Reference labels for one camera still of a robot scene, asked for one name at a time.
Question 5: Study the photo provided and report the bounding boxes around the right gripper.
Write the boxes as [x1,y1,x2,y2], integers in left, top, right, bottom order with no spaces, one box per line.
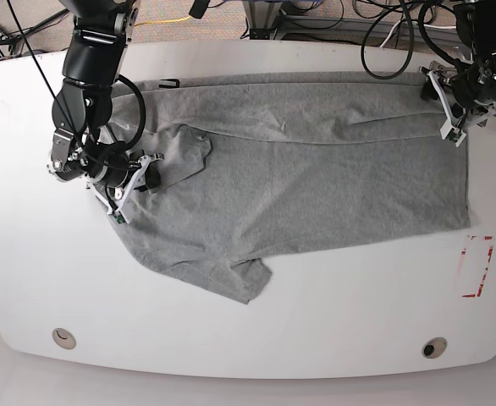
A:
[47,129,164,207]

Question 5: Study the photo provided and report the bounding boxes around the red tape rectangle marking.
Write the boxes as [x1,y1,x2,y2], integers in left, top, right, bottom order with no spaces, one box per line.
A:
[456,235,495,299]

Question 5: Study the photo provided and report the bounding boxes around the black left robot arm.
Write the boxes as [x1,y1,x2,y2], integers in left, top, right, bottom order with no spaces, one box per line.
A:
[417,1,496,132]

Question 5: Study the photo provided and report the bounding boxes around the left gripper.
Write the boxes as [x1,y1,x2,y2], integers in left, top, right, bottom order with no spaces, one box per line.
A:
[420,61,496,127]

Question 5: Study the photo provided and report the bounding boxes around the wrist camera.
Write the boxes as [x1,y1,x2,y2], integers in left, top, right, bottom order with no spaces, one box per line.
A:
[440,120,467,147]
[111,211,130,225]

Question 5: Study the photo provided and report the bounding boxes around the black tripod legs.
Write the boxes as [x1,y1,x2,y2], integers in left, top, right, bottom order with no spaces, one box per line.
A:
[0,1,73,57]

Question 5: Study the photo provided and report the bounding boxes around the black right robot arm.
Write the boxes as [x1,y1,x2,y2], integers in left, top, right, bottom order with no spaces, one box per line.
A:
[48,1,162,214]

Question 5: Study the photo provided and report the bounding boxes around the aluminium frame rail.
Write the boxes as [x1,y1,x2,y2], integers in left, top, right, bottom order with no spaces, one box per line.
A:
[246,15,460,47]

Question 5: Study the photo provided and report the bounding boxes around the right table cable grommet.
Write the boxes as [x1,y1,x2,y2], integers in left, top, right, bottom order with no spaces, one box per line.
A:
[422,337,448,359]

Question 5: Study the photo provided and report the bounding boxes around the yellow cable on floor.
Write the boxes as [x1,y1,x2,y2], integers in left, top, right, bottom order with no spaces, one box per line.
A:
[133,15,192,29]

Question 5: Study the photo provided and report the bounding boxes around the grey T-shirt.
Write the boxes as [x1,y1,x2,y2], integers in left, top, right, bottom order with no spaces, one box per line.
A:
[112,72,471,304]

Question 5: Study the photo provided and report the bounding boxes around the table cable grommet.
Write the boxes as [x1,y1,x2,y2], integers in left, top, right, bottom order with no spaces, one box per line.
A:
[422,337,448,359]
[52,328,76,350]

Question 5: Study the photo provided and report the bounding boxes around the left table cable grommet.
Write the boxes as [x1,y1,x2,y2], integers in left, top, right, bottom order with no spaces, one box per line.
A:
[52,328,76,350]

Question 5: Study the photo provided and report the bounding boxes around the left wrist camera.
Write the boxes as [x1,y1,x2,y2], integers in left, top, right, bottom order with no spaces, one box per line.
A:
[440,120,467,147]

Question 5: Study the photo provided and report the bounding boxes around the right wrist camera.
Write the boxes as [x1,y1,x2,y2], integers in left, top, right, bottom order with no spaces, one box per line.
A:
[111,211,130,225]

